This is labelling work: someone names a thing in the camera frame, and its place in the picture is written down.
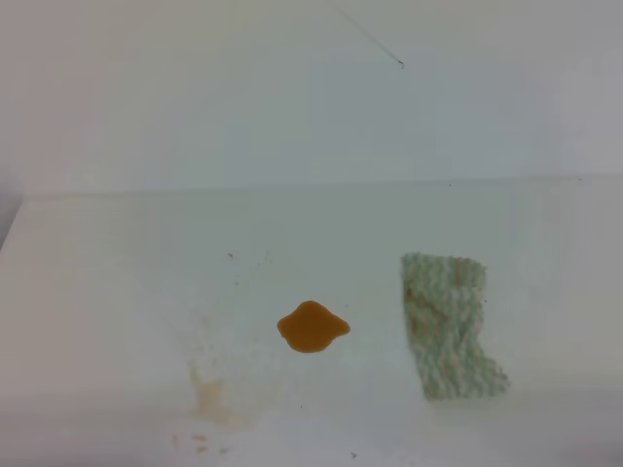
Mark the green white knitted rag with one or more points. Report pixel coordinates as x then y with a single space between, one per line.
443 300

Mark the brown coffee puddle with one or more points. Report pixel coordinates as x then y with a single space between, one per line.
311 327

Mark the dried light coffee stain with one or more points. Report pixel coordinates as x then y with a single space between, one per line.
210 405

